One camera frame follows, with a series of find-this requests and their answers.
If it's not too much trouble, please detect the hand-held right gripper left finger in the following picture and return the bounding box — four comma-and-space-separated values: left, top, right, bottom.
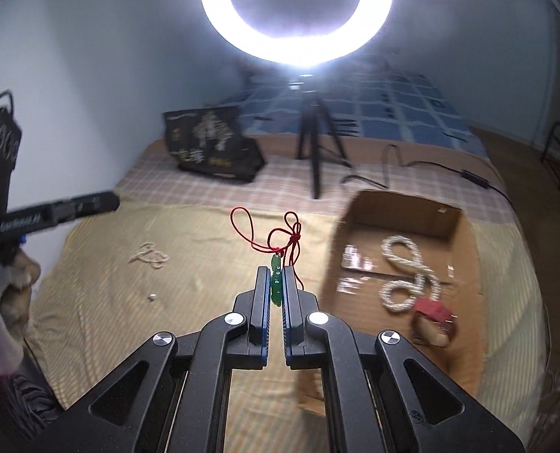
63, 267, 272, 453

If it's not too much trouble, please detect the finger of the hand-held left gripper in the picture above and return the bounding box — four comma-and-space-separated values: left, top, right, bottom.
1, 191, 121, 237

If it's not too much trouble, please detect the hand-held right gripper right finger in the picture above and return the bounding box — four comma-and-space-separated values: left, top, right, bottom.
282, 267, 526, 453

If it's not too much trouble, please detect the green pendant with red cord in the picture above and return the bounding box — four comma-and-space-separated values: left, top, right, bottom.
230, 206, 305, 307

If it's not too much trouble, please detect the white pearl necklace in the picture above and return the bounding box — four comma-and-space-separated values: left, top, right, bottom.
378, 235, 444, 315

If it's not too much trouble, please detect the red strap watch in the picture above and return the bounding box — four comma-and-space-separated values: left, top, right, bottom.
412, 298, 457, 348

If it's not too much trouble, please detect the cardboard box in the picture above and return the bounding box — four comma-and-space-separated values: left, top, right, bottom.
296, 190, 491, 420

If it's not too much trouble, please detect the person's left forearm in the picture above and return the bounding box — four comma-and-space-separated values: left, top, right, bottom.
0, 240, 42, 374

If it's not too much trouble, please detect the beige plaid blanket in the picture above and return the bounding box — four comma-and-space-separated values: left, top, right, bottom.
115, 139, 517, 228

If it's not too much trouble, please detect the yellow striped cloth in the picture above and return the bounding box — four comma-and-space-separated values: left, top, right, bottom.
25, 198, 545, 453

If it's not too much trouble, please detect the black printed bag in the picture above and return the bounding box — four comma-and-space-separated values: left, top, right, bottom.
163, 108, 268, 183

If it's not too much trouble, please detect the black tripod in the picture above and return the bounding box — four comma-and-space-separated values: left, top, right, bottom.
287, 75, 352, 200

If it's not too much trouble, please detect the zebra striped cloth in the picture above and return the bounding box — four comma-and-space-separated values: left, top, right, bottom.
0, 372, 62, 429

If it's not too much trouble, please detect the blue checkered bed sheet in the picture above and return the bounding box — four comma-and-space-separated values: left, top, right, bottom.
205, 68, 491, 159

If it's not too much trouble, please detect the small white bead string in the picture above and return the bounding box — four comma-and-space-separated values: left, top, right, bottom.
129, 243, 170, 270

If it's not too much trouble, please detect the black power cable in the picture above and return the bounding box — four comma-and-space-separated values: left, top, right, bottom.
340, 144, 513, 205

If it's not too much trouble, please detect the round ring light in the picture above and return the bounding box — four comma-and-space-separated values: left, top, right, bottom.
200, 0, 396, 68

